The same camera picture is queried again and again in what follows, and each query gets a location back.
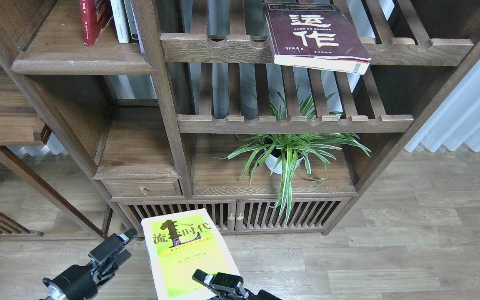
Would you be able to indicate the pale purple upright book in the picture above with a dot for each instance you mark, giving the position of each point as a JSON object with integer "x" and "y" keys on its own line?
{"x": 137, "y": 29}

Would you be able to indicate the white plant pot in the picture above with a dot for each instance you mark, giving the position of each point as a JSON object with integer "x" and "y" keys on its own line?
{"x": 274, "y": 163}

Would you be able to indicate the dark upright book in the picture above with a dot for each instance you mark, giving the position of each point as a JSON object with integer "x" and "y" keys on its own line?
{"x": 131, "y": 21}

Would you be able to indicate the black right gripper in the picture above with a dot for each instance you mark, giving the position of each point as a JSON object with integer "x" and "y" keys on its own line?
{"x": 228, "y": 287}

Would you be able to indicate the brass drawer knob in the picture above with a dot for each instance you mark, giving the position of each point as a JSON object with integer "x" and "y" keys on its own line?
{"x": 144, "y": 190}

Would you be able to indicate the dark wooden bookshelf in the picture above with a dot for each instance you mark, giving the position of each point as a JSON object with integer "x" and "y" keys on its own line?
{"x": 161, "y": 118}

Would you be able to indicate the green spider plant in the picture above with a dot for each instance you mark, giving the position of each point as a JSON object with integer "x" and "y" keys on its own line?
{"x": 310, "y": 145}

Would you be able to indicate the maroon book white characters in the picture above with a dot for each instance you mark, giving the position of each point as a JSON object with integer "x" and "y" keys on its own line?
{"x": 314, "y": 36}

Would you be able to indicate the white curtain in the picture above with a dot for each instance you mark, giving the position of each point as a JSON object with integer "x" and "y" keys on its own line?
{"x": 456, "y": 123}

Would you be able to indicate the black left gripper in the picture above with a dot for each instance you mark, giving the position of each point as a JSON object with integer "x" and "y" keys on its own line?
{"x": 83, "y": 282}

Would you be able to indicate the white upright book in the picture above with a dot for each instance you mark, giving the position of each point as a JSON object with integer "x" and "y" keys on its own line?
{"x": 120, "y": 21}

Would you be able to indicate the yellow-green book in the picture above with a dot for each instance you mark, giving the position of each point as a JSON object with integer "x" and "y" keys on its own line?
{"x": 180, "y": 243}

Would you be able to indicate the red book with photos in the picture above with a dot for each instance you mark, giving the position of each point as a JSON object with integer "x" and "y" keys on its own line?
{"x": 95, "y": 15}

